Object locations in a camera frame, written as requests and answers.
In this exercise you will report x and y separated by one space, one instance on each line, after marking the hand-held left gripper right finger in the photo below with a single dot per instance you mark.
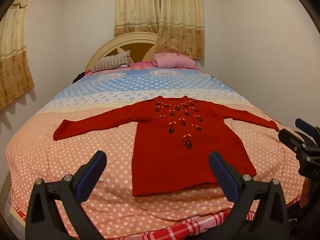
225 177

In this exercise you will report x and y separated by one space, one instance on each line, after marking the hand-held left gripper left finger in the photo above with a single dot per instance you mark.
92 176

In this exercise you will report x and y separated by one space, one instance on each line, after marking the striped pillow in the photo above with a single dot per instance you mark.
110 63

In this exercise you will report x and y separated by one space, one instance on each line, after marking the black cloth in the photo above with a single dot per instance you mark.
78 77

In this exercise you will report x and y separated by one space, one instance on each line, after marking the cream wooden headboard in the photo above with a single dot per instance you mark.
112 45

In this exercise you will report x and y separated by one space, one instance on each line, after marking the red embroidered knit sweater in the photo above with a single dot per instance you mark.
175 155

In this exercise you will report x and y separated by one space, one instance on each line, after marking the pink patterned pillow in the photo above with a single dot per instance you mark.
141 66

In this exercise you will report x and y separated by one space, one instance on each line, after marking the red plaid bed sheet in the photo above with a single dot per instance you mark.
190 227

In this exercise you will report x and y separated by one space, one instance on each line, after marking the dotted pink blue bed cover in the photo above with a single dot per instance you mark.
75 142

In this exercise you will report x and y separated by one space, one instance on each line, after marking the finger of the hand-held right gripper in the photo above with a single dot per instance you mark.
290 138
306 126

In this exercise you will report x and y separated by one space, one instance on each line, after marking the beige patterned curtain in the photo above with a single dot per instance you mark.
136 7
181 17
13 62

